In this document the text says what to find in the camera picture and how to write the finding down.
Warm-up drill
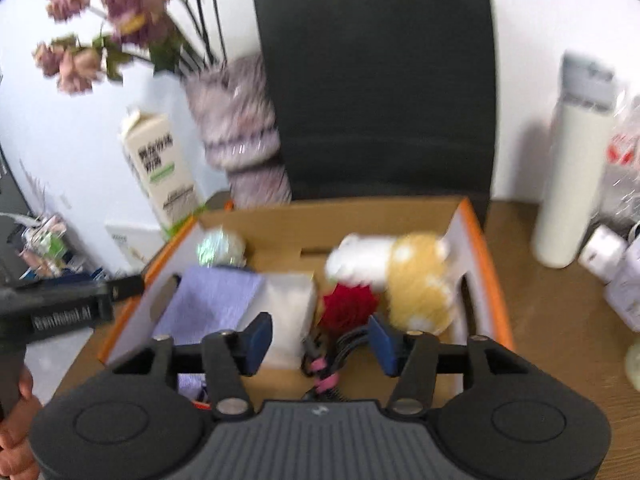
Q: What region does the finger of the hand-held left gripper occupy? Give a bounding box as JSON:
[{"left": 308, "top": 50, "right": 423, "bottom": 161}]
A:
[{"left": 107, "top": 274, "right": 147, "bottom": 302}]

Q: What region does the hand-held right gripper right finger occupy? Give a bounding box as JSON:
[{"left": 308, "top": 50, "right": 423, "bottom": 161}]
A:
[{"left": 367, "top": 314, "right": 529, "bottom": 417}]

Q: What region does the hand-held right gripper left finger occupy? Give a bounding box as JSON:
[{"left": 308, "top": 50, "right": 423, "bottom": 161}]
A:
[{"left": 112, "top": 312, "right": 275, "bottom": 419}]

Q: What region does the black braided cable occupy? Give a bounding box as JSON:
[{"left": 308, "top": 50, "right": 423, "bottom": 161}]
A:
[{"left": 300, "top": 325, "right": 374, "bottom": 401}]

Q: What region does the translucent box of white beads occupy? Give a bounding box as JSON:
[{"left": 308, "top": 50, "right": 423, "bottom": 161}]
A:
[{"left": 240, "top": 272, "right": 320, "bottom": 369}]

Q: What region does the red artificial rose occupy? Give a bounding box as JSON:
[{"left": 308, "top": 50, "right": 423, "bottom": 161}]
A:
[{"left": 320, "top": 282, "right": 381, "bottom": 334}]

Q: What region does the purple woven pouch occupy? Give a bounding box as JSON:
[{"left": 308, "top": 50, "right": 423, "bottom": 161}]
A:
[{"left": 152, "top": 266, "right": 266, "bottom": 346}]

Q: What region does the white yellow plush sheep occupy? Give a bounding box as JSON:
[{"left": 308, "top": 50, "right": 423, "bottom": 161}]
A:
[{"left": 325, "top": 231, "right": 459, "bottom": 335}]

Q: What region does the iridescent gauze bag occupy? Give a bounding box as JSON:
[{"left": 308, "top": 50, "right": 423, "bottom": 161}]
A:
[{"left": 196, "top": 227, "right": 248, "bottom": 267}]

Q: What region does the red cardboard box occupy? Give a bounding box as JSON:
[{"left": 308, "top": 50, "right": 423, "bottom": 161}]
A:
[{"left": 97, "top": 196, "right": 516, "bottom": 402}]

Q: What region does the person's left hand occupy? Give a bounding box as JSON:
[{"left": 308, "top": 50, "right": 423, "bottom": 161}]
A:
[{"left": 0, "top": 367, "right": 40, "bottom": 480}]

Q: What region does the colourful clutter pile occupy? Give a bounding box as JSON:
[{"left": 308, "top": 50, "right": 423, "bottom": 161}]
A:
[{"left": 20, "top": 212, "right": 109, "bottom": 281}]

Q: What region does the white green milk carton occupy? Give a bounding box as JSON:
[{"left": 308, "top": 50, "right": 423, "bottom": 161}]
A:
[{"left": 119, "top": 107, "right": 206, "bottom": 239}]

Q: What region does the purple textured vase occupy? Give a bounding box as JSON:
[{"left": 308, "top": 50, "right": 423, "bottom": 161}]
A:
[{"left": 182, "top": 52, "right": 294, "bottom": 209}]

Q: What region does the small white round device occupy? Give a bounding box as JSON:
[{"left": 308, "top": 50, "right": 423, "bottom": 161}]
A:
[{"left": 579, "top": 224, "right": 629, "bottom": 281}]

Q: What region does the white tin box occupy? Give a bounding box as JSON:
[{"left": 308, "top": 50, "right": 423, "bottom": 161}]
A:
[{"left": 602, "top": 240, "right": 640, "bottom": 332}]

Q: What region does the white thermos bottle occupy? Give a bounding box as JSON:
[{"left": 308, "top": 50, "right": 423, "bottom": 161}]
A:
[{"left": 530, "top": 51, "right": 619, "bottom": 270}]

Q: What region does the black paper bag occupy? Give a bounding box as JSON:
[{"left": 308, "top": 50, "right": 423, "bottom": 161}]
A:
[{"left": 251, "top": 0, "right": 499, "bottom": 211}]

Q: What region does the artificial flower bouquet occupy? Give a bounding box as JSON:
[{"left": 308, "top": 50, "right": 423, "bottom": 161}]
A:
[{"left": 32, "top": 0, "right": 232, "bottom": 97}]

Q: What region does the clear water bottle red label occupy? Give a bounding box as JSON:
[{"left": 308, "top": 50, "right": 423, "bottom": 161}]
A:
[{"left": 597, "top": 80, "right": 640, "bottom": 226}]

